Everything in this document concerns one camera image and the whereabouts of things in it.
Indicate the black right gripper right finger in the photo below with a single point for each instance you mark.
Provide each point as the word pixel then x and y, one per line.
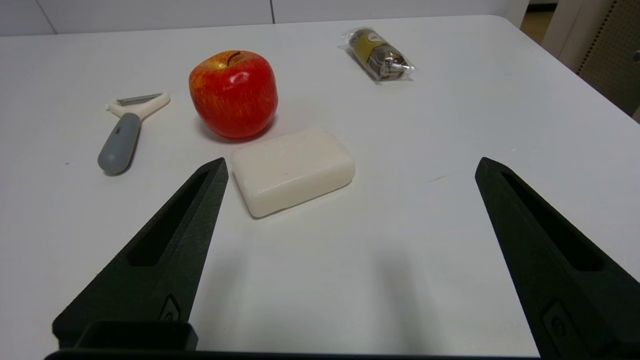
pixel 565 280

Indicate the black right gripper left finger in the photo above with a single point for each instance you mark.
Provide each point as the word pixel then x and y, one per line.
pixel 165 250

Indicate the cream white soap bar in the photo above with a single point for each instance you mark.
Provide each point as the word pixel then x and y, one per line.
pixel 292 170

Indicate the red apple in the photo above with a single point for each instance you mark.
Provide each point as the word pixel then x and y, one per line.
pixel 232 95

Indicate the brown perforated panel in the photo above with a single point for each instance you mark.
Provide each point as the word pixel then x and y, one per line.
pixel 612 50

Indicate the wrapped dark snack roll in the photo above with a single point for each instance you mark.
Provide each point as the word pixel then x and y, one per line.
pixel 380 52

